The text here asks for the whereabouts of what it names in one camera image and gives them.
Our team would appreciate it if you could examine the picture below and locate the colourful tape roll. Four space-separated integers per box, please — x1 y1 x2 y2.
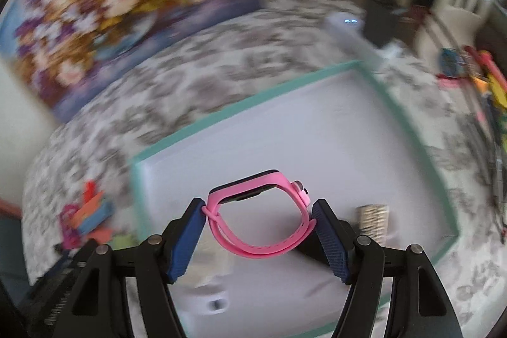
440 47 470 79

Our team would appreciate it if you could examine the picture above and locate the pink board edge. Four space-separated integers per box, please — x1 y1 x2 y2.
0 197 24 220

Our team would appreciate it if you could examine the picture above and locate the black power adapter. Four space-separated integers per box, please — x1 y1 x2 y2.
362 0 401 48

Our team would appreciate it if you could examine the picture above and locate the floral painting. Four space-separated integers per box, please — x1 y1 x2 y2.
0 0 266 123

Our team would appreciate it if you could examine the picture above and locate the pile of colourful paper notes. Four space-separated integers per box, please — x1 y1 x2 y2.
463 45 507 149

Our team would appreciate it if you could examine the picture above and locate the white tray with teal rim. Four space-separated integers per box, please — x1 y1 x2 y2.
129 59 460 338

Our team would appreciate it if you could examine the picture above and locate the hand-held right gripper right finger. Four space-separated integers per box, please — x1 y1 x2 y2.
312 199 464 338

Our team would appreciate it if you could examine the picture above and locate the pink smartwatch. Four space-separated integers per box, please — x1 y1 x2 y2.
206 169 318 259

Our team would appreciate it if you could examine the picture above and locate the pink plastic toy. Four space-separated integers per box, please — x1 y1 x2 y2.
59 203 86 249

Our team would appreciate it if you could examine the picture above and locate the white smartwatch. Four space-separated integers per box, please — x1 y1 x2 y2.
194 280 232 317

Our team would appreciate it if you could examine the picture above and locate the pink and blue toy knife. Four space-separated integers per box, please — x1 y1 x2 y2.
73 191 115 233

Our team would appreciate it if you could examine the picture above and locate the dark cabinet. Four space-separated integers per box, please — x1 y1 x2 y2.
0 215 28 275

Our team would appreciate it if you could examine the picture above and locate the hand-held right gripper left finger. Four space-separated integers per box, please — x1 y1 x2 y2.
65 197 207 338

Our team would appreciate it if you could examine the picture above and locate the white power strip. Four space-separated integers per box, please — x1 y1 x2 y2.
325 11 401 69

